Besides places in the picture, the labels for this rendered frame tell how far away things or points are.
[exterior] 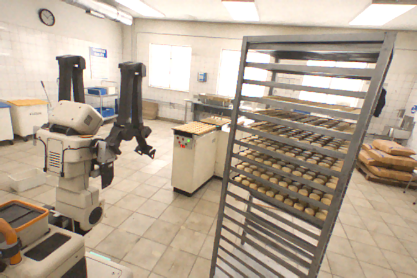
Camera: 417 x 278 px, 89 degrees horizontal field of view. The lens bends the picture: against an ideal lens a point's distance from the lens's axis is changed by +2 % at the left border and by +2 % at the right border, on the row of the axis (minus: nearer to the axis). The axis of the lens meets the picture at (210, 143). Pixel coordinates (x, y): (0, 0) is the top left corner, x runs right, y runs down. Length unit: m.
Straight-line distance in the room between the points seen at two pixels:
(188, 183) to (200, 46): 4.73
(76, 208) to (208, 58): 5.76
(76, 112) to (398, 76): 6.58
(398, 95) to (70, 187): 6.71
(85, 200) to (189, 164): 1.59
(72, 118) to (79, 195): 0.43
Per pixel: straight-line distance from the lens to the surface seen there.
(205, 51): 6.70
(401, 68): 6.86
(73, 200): 1.46
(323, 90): 1.11
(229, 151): 1.32
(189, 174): 2.79
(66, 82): 1.57
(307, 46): 1.15
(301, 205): 1.33
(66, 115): 1.32
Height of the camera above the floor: 1.60
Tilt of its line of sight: 18 degrees down
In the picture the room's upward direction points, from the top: 7 degrees clockwise
